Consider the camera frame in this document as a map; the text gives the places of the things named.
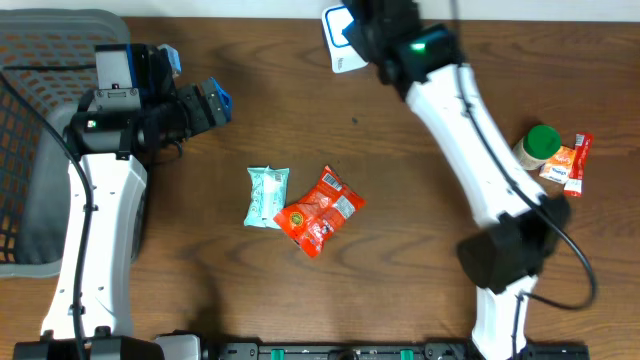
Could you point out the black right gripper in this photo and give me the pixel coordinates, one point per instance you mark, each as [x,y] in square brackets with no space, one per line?
[358,32]

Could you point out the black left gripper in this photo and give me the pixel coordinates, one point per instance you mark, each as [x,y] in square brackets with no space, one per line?
[200,121]

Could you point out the teal packet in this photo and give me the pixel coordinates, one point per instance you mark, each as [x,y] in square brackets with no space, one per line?
[268,196]

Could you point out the red snack packet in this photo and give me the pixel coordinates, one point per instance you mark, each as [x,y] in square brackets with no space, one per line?
[318,215]

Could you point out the green lid spice jar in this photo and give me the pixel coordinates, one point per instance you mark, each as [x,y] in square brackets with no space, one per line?
[537,146]

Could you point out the small orange box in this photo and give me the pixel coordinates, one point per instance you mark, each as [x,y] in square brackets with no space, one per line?
[558,167]

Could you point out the small red sachet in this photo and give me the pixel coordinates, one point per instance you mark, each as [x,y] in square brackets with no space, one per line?
[574,185]

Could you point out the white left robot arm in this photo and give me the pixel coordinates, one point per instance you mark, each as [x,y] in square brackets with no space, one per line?
[135,110]

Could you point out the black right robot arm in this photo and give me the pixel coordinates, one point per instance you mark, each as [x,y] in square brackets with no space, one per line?
[518,221]

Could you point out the white barcode scanner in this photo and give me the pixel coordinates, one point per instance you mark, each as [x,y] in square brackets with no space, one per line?
[343,56]

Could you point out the grey plastic mesh basket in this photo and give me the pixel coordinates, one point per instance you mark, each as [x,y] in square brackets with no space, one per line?
[46,58]

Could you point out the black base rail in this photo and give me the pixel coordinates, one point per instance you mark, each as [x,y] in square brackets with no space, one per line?
[350,351]

